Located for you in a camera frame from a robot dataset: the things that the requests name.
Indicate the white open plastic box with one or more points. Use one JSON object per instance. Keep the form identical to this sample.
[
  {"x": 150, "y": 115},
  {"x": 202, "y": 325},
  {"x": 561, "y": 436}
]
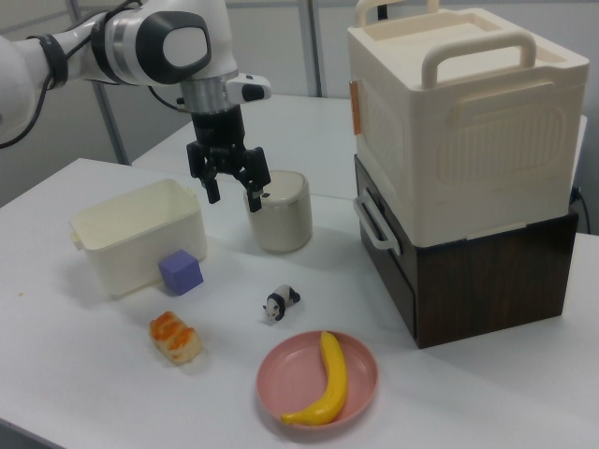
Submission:
[{"x": 117, "y": 234}]

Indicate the panda toy figure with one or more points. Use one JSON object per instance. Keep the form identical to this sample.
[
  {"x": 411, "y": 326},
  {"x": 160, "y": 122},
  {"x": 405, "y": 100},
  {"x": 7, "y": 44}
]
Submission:
[{"x": 281, "y": 301}]

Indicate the pink plate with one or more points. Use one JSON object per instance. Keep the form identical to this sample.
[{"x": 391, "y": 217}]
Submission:
[{"x": 299, "y": 374}]

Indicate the cream lidded trash can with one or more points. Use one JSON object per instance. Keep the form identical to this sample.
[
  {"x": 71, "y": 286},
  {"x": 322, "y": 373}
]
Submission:
[{"x": 285, "y": 220}]

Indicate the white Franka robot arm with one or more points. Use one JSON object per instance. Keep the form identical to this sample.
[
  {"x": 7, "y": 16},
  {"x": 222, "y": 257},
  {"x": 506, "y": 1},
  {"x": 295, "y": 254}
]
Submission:
[{"x": 178, "y": 47}]

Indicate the dark brown tissue box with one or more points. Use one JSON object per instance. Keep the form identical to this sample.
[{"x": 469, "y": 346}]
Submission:
[{"x": 491, "y": 290}]

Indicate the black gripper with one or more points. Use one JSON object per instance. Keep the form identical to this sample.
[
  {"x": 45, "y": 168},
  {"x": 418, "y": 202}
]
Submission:
[{"x": 219, "y": 131}]

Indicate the orange glazed bread toy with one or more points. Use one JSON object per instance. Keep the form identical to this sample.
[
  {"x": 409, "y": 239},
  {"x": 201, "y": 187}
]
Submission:
[{"x": 175, "y": 339}]

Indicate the purple cube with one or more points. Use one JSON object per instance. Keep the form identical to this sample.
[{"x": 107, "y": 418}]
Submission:
[{"x": 180, "y": 273}]

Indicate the yellow banana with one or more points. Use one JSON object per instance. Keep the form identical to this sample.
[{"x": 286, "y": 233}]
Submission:
[{"x": 334, "y": 374}]

